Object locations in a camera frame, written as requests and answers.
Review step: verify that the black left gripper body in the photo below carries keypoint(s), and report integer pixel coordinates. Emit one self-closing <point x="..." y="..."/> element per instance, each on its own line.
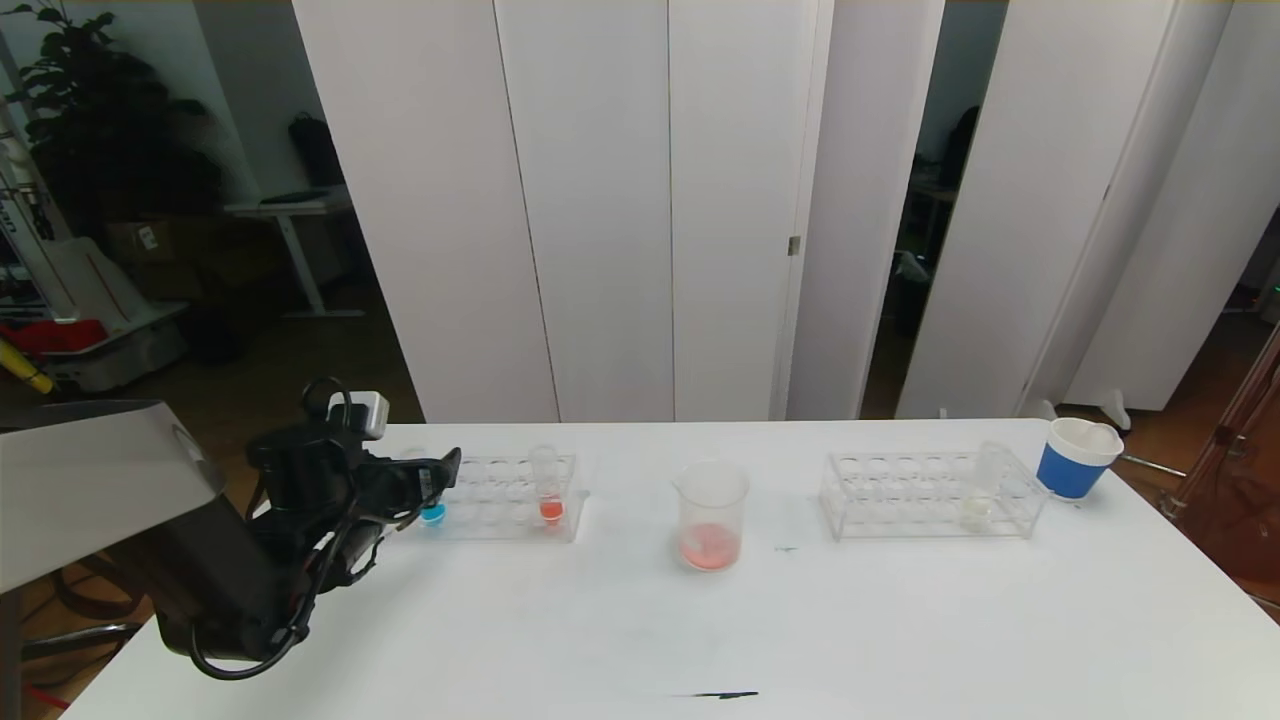
<point x="428" y="481"/>

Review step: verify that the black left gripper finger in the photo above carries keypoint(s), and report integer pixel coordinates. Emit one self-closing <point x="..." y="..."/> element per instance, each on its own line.
<point x="450" y="468"/>

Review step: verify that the test tube with blue pigment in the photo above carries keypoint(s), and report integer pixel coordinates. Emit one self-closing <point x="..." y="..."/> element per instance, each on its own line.
<point x="433" y="515"/>

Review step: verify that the test tube with red pigment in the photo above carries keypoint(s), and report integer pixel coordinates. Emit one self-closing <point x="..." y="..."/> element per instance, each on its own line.
<point x="1105" y="434"/>
<point x="551" y="511"/>

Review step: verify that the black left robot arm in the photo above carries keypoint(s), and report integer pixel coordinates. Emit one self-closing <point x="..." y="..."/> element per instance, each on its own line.
<point x="230" y="590"/>

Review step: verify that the clear acrylic test tube rack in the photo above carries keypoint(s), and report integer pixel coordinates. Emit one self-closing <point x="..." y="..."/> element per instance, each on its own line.
<point x="500" y="500"/>
<point x="920" y="495"/>

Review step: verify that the clear plastic beaker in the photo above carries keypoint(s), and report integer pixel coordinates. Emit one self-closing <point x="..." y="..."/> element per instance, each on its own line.
<point x="710" y="545"/>

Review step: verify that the test tube with yellow pigment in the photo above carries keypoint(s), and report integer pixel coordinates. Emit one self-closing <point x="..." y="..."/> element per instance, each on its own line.
<point x="975" y="508"/>

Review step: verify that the white desk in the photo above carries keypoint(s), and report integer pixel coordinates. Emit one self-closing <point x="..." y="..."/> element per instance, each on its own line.
<point x="290" y="212"/>

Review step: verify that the white folding partition screen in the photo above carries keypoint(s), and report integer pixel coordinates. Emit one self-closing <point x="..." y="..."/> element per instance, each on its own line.
<point x="600" y="200"/>
<point x="1040" y="200"/>

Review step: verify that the black backpack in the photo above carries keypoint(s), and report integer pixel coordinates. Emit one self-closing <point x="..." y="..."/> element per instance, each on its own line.
<point x="318" y="155"/>

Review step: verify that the metal chair leg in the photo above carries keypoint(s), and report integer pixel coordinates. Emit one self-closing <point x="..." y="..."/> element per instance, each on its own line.
<point x="100" y="637"/>

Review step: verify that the brown cardboard box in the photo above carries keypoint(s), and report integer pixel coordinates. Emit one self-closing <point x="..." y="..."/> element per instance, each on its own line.
<point x="150" y="240"/>

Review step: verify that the white machine with base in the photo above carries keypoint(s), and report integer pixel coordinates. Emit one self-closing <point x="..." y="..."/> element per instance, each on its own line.
<point x="100" y="290"/>

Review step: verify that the red object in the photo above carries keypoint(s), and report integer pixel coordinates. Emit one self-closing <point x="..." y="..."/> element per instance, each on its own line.
<point x="60" y="338"/>

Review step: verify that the yellow tool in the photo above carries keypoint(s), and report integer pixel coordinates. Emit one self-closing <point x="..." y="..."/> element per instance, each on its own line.
<point x="30" y="372"/>

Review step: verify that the dark green potted plant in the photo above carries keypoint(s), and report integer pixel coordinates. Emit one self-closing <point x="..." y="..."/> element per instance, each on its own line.
<point x="110" y="130"/>

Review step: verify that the white partition foot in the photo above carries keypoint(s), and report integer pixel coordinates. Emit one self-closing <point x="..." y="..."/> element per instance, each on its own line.
<point x="1112" y="410"/>
<point x="1042" y="411"/>

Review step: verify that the black office chair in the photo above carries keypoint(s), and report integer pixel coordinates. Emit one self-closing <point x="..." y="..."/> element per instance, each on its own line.
<point x="960" y="150"/>

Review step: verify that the blue white paper cup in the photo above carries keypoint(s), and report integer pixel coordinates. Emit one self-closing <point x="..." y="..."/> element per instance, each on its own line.
<point x="1068" y="472"/>

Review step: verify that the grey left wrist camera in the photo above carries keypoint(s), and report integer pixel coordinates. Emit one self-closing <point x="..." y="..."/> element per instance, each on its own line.
<point x="365" y="412"/>

